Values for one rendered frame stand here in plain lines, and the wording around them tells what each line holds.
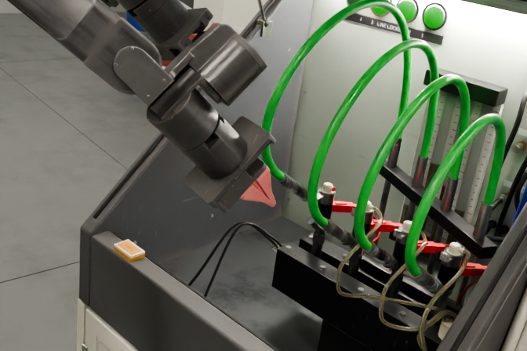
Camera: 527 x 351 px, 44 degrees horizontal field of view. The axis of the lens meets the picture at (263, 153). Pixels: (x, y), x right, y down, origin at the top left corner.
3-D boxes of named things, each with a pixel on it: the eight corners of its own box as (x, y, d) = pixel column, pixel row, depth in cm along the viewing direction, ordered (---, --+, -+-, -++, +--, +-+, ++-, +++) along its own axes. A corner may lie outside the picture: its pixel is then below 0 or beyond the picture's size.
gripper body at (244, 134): (280, 143, 71) (244, 103, 67) (219, 212, 70) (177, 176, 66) (249, 124, 76) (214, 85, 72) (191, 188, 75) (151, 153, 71)
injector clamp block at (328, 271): (266, 318, 119) (277, 247, 114) (301, 298, 126) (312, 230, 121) (426, 428, 99) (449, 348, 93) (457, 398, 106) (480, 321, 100)
